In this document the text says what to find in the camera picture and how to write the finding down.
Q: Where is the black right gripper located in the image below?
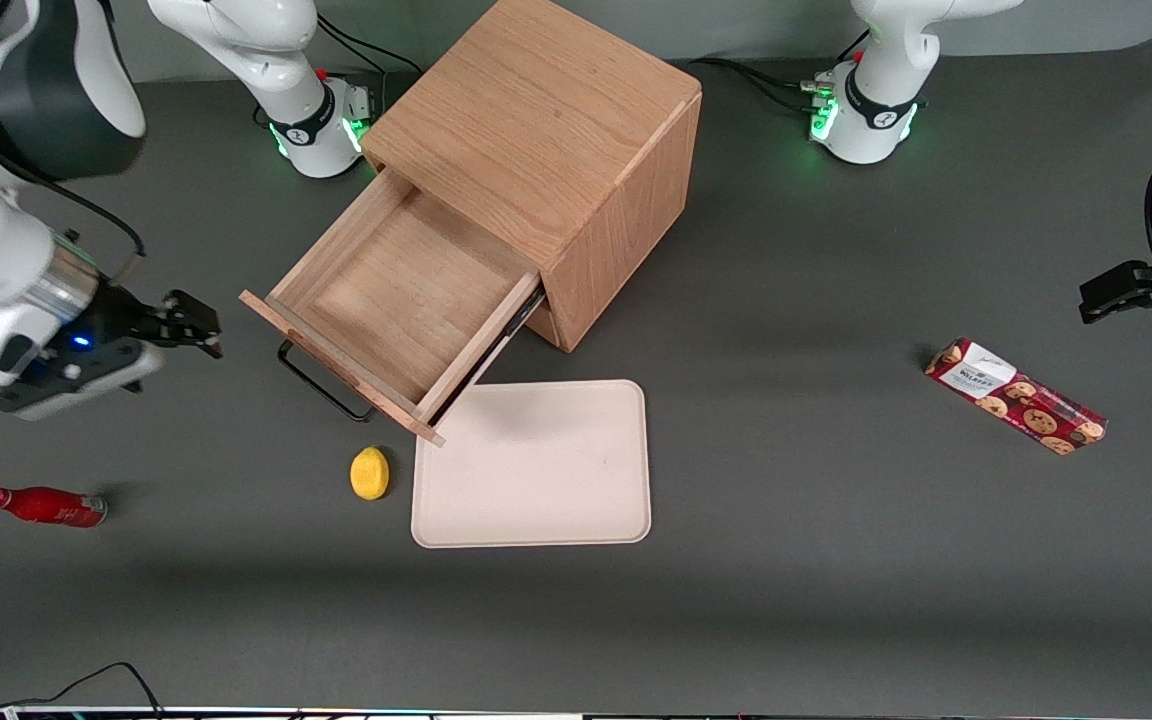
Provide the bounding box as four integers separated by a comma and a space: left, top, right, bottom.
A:
31, 283, 225, 382

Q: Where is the black metal drawer handle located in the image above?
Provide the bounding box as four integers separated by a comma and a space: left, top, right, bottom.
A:
277, 339, 378, 424

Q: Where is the wooden drawer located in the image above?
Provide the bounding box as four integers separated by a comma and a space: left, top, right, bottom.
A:
521, 293, 566, 352
239, 168, 547, 447

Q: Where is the wooden drawer cabinet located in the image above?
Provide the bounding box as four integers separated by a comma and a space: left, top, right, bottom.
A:
361, 0, 704, 354

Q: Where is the red cookie box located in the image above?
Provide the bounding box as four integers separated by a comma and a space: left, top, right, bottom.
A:
925, 338, 1109, 457

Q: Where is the yellow lemon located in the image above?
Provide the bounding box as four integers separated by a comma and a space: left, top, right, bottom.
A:
350, 446, 391, 501

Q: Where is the red bottle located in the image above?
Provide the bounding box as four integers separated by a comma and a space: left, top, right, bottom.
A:
0, 486, 109, 529

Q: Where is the beige plastic tray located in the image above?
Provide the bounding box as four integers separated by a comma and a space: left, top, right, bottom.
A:
411, 379, 653, 550

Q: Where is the grey table mat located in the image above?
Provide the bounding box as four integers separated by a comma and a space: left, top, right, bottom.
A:
0, 35, 1152, 717

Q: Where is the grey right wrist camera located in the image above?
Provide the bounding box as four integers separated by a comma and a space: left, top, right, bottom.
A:
0, 343, 164, 422

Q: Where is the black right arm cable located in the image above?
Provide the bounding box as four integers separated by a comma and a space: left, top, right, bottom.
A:
0, 0, 148, 301

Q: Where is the black base cable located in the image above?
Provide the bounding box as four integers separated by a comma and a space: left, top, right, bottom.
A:
318, 15, 427, 101
736, 70, 829, 115
688, 56, 837, 93

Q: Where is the thin black cable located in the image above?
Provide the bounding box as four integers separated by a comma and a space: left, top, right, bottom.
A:
0, 661, 166, 720

